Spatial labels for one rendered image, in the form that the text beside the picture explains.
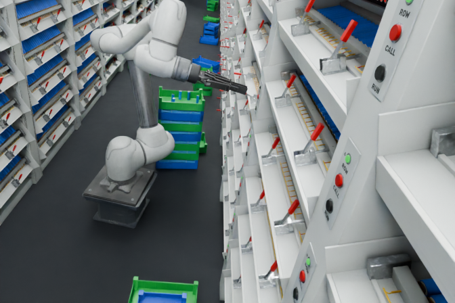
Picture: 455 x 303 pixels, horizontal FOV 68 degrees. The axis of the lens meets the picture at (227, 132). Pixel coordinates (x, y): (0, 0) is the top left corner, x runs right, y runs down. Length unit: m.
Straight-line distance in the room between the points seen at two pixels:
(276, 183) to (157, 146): 1.10
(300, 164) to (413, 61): 0.37
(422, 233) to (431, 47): 0.16
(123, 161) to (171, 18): 0.85
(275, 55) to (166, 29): 0.44
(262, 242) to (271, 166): 0.22
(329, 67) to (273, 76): 0.49
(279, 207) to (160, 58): 0.72
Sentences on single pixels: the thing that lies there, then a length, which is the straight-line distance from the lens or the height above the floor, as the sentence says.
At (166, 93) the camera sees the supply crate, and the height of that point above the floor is 0.51.
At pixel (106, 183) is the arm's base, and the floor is 0.24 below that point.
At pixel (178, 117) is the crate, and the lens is 2.27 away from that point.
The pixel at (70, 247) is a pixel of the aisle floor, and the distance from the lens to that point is 2.01.
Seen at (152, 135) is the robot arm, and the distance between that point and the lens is 1.89.
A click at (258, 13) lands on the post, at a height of 1.20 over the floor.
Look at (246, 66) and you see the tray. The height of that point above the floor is 0.93.
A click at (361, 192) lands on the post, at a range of 0.42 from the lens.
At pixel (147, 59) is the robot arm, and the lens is 1.28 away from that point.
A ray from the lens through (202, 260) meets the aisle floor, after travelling 1.92.
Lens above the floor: 1.47
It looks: 29 degrees down
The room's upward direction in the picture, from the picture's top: 9 degrees clockwise
